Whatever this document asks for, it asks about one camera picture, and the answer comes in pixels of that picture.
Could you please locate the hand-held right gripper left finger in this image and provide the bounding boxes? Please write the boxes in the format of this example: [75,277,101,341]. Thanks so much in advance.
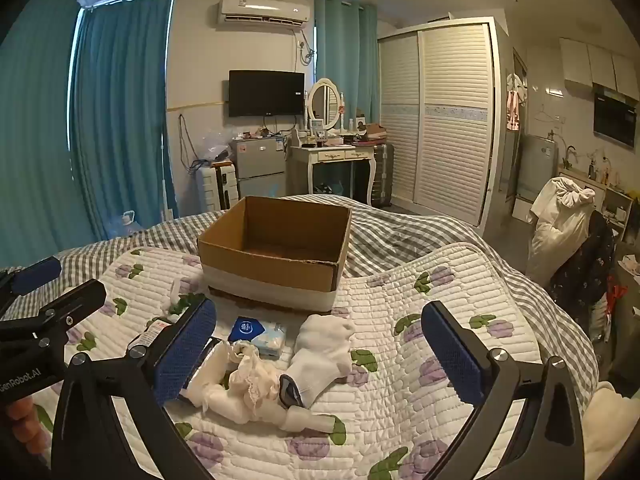
[50,294,218,480]

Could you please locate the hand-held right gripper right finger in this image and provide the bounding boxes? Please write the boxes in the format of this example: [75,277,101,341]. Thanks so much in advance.
[421,301,586,480]

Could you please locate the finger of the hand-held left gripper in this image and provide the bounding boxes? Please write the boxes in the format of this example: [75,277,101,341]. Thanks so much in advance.
[0,256,62,308]
[0,279,107,356]

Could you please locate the dark blue packet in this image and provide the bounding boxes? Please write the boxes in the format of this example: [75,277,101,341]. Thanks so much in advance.
[228,316,266,344]

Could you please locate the cream lace cloth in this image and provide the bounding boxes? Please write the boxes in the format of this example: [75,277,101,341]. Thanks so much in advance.
[227,340,284,423]

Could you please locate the light blue tissue packet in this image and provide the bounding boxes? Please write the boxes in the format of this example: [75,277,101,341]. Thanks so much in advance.
[250,322,288,360]

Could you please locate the brown cardboard box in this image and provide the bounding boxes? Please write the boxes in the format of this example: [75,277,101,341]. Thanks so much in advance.
[197,196,353,313]

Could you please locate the white sock with grey patch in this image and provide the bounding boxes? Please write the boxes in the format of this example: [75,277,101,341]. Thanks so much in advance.
[278,315,357,409]

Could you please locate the person's left hand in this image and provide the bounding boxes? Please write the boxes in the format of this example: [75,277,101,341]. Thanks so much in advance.
[0,391,53,472]

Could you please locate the white floral quilted mat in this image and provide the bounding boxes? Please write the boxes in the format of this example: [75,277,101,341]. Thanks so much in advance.
[0,242,601,480]

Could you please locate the clear water jug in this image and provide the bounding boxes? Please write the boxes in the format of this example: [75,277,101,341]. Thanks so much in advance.
[117,210,146,237]

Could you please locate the grey checked blanket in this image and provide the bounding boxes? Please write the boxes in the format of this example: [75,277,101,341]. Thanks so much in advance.
[0,194,601,411]

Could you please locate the teal curtain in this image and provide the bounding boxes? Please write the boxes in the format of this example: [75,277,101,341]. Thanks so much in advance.
[0,0,108,268]
[70,0,180,242]
[314,0,381,117]

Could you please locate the dark floral garment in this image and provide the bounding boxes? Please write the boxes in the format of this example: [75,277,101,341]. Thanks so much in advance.
[547,210,617,342]

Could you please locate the white suitcase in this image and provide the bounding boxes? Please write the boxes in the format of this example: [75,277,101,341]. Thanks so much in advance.
[196,162,240,214]

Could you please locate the white pillow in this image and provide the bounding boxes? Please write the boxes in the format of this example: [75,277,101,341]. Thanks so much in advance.
[582,381,629,476]

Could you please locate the dark silver suitcase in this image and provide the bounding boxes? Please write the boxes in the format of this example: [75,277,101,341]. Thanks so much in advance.
[371,142,396,209]

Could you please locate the clear plastic bag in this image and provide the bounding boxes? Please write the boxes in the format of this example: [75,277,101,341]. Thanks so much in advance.
[200,142,231,167]

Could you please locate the grey mini fridge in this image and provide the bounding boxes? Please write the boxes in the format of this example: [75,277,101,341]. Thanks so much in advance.
[229,136,289,200]

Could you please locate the blue basket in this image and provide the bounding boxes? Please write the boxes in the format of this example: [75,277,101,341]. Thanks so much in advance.
[312,180,352,197]

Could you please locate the kitchen counter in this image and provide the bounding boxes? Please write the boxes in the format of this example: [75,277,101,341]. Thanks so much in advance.
[559,167,636,241]

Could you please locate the white louvred wardrobe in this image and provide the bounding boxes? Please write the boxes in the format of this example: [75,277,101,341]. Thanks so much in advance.
[376,16,513,234]

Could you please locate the white dressing table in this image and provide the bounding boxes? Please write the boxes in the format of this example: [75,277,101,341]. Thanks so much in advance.
[290,141,377,207]

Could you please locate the pink hanging clothes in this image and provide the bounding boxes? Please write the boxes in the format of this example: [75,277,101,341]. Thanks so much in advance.
[505,72,529,132]

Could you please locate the white oval vanity mirror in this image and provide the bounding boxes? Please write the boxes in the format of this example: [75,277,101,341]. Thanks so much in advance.
[306,78,346,134]

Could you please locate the black range hood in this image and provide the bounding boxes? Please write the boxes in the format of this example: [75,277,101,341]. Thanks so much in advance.
[592,82,640,149]

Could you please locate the white air conditioner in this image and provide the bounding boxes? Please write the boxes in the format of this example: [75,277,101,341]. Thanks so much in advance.
[216,0,312,29]

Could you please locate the hanging wall cable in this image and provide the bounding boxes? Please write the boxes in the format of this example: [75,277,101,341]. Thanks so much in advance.
[178,114,211,175]

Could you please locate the black wall television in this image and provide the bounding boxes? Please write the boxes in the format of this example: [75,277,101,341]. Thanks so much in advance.
[228,70,306,118]

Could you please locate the air conditioner power cable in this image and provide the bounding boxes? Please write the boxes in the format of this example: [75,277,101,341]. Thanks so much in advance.
[295,27,319,67]

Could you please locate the white kitchen wall cabinets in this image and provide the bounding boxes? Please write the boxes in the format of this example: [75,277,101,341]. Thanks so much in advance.
[559,36,640,96]

